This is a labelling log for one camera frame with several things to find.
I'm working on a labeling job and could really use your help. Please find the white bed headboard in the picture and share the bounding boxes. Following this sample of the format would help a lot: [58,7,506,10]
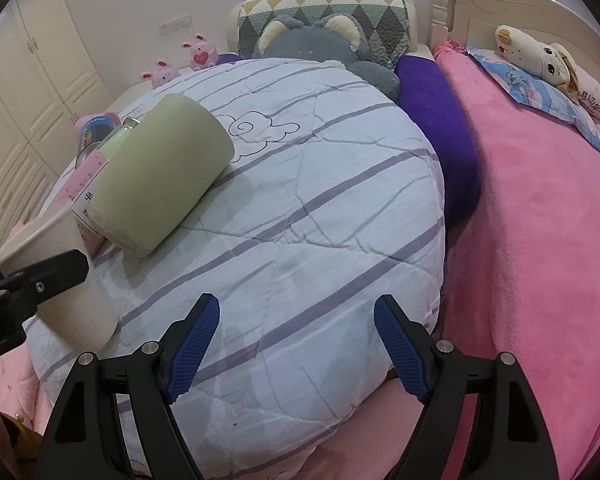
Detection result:
[428,0,600,70]

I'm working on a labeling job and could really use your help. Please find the pink pig plush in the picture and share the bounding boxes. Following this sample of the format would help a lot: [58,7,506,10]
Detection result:
[182,34,219,72]
[140,60,181,89]

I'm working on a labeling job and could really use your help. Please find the pink quilt left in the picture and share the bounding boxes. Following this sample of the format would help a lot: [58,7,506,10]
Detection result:
[0,344,53,434]

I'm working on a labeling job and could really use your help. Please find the white paper cup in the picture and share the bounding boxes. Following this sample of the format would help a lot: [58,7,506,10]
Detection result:
[0,204,118,352]

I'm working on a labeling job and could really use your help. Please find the white dog plush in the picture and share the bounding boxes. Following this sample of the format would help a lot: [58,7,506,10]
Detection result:
[494,25,579,103]

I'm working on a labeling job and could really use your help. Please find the green rolled towel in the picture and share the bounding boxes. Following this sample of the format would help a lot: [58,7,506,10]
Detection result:
[88,94,235,257]

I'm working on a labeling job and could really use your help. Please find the pink green towel can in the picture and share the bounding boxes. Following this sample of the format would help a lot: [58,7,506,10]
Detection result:
[57,117,140,256]

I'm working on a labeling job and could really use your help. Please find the pink fleece blanket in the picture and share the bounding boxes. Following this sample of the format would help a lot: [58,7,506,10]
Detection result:
[258,41,600,480]

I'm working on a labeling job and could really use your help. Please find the grey bear plush pillow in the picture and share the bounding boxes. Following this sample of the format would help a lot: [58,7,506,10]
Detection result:
[252,13,401,102]

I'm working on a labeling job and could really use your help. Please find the pink pig plush front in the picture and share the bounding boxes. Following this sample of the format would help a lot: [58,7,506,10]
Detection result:
[140,60,181,89]

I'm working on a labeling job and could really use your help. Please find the white wardrobe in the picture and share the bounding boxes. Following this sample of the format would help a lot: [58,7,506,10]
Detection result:
[0,0,114,247]

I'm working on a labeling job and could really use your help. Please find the white striped quilt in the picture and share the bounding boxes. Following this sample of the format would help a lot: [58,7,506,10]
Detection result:
[21,56,448,480]

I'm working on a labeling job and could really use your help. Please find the pink pig plush rear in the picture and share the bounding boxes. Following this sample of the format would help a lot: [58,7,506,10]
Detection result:
[182,34,219,72]

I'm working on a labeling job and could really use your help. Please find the purple blanket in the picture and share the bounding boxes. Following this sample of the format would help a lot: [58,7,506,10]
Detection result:
[194,55,481,246]

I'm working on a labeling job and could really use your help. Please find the triangle patterned pillow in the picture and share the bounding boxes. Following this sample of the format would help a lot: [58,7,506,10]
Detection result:
[226,0,418,68]

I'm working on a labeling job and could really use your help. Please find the blue black CoolTowel can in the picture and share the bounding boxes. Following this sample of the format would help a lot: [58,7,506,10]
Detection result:
[74,124,121,168]

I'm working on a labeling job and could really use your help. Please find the blue cartoon pillow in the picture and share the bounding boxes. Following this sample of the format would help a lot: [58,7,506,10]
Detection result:
[466,44,600,153]

